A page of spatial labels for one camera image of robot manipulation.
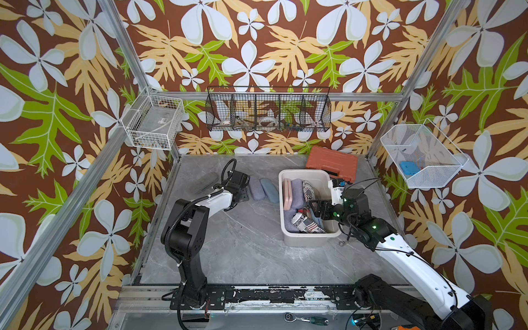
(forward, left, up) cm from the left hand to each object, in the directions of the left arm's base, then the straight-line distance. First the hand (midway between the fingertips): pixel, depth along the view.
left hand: (240, 191), depth 99 cm
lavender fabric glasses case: (-16, -22, +6) cm, 28 cm away
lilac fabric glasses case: (-11, -26, +10) cm, 30 cm away
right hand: (-15, -31, +15) cm, 38 cm away
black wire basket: (+31, -13, +26) cm, 42 cm away
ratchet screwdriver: (-50, -21, -4) cm, 55 cm away
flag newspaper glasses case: (-20, -26, +10) cm, 34 cm away
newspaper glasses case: (-6, -31, +10) cm, 33 cm away
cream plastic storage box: (-1, -37, +10) cm, 38 cm away
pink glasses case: (-9, -21, +12) cm, 26 cm away
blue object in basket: (-3, -69, +22) cm, 73 cm away
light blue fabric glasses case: (+2, -15, -2) cm, 15 cm away
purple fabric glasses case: (+3, -8, -2) cm, 9 cm away
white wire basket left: (+17, +37, +29) cm, 50 cm away
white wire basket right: (+2, -77, +23) cm, 81 cm away
